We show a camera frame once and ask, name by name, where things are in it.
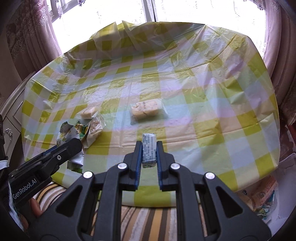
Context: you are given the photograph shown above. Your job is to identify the person's left hand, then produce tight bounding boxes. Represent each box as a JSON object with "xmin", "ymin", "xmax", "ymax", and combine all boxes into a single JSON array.
[{"xmin": 20, "ymin": 198, "xmax": 43, "ymax": 230}]

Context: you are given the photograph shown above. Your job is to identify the clear bag pale cookies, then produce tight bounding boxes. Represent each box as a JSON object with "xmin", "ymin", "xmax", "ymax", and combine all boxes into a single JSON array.
[{"xmin": 83, "ymin": 112, "xmax": 106, "ymax": 149}]

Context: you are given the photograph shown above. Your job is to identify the silver white snack packet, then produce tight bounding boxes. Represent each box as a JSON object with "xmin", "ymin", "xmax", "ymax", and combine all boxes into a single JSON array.
[{"xmin": 142, "ymin": 133, "xmax": 157, "ymax": 168}]

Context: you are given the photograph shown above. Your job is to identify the striped rug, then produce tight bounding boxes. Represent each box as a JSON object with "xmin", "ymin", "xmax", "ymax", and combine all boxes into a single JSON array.
[{"xmin": 32, "ymin": 181, "xmax": 209, "ymax": 241}]

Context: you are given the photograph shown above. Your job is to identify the green checkered plastic tablecloth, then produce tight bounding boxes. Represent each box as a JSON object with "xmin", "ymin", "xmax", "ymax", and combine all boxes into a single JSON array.
[{"xmin": 21, "ymin": 21, "xmax": 280, "ymax": 208}]

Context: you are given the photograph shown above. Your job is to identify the orange cracker packet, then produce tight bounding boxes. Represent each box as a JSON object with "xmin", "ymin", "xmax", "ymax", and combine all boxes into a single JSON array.
[{"xmin": 250, "ymin": 176, "xmax": 278, "ymax": 209}]

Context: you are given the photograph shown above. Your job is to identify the green white snack packet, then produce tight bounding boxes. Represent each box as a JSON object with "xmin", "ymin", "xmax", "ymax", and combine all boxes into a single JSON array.
[{"xmin": 57, "ymin": 119, "xmax": 86, "ymax": 174}]

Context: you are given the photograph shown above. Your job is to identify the white cabinet with handle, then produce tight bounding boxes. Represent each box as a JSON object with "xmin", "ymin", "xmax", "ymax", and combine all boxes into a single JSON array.
[{"xmin": 1, "ymin": 71, "xmax": 36, "ymax": 161}]

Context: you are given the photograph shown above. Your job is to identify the floral lace curtain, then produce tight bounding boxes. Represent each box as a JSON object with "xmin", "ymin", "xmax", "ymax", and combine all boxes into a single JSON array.
[{"xmin": 1, "ymin": 1, "xmax": 62, "ymax": 79}]

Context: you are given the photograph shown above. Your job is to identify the blue clear snack packet lower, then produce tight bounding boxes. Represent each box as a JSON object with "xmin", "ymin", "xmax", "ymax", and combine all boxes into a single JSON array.
[{"xmin": 255, "ymin": 191, "xmax": 278, "ymax": 223}]

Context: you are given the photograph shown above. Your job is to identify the wrapped pale bread bun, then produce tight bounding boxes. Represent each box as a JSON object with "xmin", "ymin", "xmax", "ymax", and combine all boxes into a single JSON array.
[{"xmin": 129, "ymin": 98, "xmax": 168, "ymax": 125}]

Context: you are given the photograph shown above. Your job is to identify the yellow green snack packet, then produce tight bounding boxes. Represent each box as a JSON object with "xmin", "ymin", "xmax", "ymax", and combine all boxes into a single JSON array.
[{"xmin": 74, "ymin": 121, "xmax": 89, "ymax": 140}]

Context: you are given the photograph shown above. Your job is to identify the pale cake bar clear wrapper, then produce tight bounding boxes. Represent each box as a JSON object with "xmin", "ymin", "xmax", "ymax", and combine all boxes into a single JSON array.
[{"xmin": 79, "ymin": 107, "xmax": 99, "ymax": 120}]

